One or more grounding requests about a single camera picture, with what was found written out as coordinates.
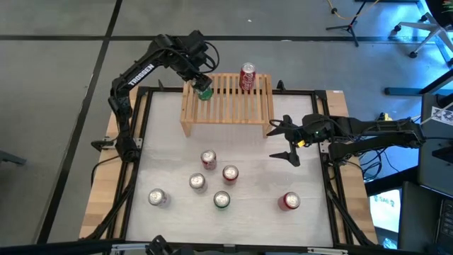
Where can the green Sprite can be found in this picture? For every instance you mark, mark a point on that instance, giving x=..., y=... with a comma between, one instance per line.
x=221, y=199
x=206, y=95

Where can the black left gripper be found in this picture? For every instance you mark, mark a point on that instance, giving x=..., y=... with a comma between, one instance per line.
x=200, y=78

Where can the black computer case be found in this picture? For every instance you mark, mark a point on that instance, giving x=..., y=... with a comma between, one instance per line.
x=417, y=219

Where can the silver Diet Coke can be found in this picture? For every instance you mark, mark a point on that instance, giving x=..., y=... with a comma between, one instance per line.
x=196, y=181
x=156, y=197

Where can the grey stand foot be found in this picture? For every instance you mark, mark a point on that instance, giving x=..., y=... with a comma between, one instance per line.
x=12, y=158

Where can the red Coca-Cola can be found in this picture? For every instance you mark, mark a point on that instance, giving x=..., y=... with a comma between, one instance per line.
x=247, y=79
x=209, y=157

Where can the red Coke Zero can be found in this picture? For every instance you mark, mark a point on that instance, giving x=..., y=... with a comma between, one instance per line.
x=291, y=200
x=230, y=172

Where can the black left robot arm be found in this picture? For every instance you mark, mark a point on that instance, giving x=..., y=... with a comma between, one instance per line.
x=139, y=76

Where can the black tripod stand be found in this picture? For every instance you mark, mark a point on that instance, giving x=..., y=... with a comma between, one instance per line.
x=349, y=26

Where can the monitor screen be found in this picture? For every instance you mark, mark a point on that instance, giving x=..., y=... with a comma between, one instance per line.
x=385, y=210

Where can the black floor stand foot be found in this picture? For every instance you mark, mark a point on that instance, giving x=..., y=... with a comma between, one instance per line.
x=403, y=91

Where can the black aluminium table frame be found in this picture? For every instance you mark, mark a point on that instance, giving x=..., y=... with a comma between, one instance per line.
x=166, y=90

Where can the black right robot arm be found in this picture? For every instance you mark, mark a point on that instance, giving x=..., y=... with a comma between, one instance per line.
x=382, y=136

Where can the wooden slatted shelf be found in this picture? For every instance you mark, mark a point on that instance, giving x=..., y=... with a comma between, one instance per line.
x=226, y=110

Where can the silver aluminium bracket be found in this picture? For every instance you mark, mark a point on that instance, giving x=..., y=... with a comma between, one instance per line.
x=327, y=250
x=131, y=246

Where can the silver mounting plate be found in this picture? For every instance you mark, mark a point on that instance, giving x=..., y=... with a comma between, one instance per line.
x=138, y=142
x=323, y=147

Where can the white office chair base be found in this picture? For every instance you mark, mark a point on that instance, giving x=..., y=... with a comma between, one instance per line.
x=421, y=25

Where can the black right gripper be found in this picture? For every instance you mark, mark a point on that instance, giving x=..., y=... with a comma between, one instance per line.
x=295, y=138

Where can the fiducial marker sheet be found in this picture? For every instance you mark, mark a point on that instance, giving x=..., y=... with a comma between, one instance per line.
x=442, y=115

